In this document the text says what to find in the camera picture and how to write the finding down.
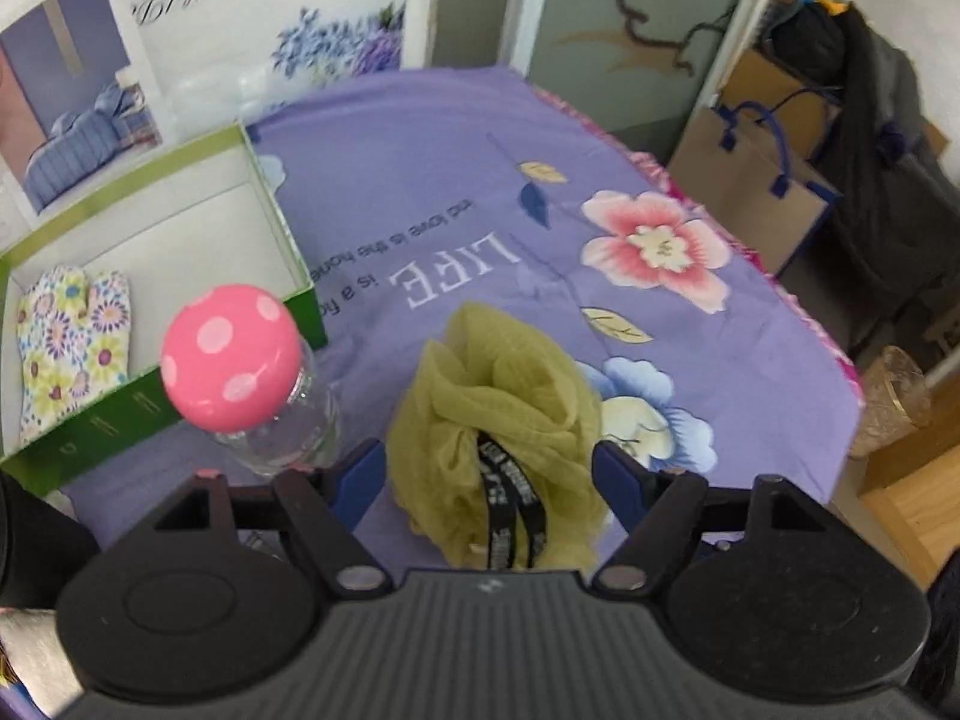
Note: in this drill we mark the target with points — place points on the yellow-green mesh bath sponge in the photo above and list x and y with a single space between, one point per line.
487 382

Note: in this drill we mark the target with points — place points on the glass jar pink dotted lid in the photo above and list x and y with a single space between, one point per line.
229 349

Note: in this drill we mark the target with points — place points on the black rounded object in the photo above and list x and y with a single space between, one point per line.
41 540

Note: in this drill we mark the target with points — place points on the glass door with tree decal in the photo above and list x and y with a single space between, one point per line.
637 37

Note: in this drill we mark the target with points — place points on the crumpled clear plastic cup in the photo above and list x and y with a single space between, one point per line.
892 397

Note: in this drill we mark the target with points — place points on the floral oven mitt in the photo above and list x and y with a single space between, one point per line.
71 345

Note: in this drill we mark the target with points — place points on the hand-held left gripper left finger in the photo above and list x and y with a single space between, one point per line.
365 474

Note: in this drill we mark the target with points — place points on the purple floral tablecloth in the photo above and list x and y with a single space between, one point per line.
450 187

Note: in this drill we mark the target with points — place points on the wooden cabinet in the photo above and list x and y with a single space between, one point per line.
915 495

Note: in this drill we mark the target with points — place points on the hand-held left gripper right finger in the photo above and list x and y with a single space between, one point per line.
611 466

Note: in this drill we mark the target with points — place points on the dark jacket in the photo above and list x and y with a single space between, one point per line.
885 187

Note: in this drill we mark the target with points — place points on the white floral bedding package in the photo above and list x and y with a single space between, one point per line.
217 22

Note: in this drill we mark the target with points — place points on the green cardboard box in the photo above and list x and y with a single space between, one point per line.
150 240

